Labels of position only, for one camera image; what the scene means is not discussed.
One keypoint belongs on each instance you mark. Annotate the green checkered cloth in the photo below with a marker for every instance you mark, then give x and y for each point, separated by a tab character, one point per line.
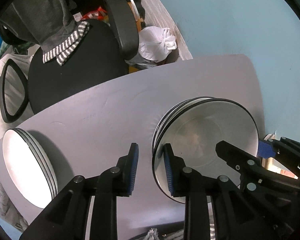
12	47

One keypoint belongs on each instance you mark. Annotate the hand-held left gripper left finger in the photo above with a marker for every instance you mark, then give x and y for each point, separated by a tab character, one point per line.
133	170

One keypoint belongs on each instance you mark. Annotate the black office chair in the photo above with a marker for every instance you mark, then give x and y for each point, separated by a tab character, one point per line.
85	62

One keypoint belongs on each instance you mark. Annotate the gray garment with striped cuff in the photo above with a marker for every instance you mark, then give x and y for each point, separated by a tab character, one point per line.
45	10

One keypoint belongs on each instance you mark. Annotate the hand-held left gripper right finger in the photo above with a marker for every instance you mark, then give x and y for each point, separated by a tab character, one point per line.
168	170

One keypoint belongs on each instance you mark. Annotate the orange red plastic bag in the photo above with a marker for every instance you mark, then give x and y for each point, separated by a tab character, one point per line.
93	13

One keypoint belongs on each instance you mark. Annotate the white plastic bag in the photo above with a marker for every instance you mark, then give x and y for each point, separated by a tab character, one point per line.
156	43

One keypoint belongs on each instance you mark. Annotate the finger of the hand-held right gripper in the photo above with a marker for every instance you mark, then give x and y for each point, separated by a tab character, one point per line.
266	148
237	160

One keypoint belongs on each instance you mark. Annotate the gray crumpled blanket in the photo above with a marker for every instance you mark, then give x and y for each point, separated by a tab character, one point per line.
2	180

